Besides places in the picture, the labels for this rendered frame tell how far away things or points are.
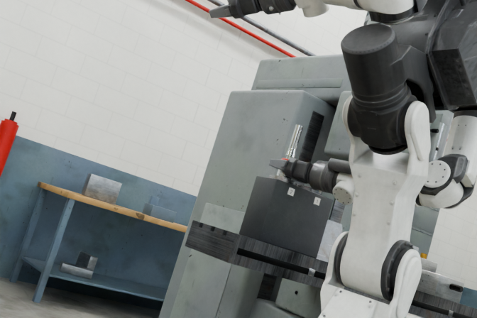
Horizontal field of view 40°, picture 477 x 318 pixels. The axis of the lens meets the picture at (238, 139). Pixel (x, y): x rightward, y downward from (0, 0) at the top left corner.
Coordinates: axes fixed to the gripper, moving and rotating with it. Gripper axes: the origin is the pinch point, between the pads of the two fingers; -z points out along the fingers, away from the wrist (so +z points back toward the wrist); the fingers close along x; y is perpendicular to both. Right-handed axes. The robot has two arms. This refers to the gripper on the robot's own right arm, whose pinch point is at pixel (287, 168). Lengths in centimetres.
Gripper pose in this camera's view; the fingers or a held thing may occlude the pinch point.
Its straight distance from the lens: 198.6
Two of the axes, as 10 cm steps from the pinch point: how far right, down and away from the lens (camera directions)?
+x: -5.8, -2.9, -7.6
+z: 7.6, 1.5, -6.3
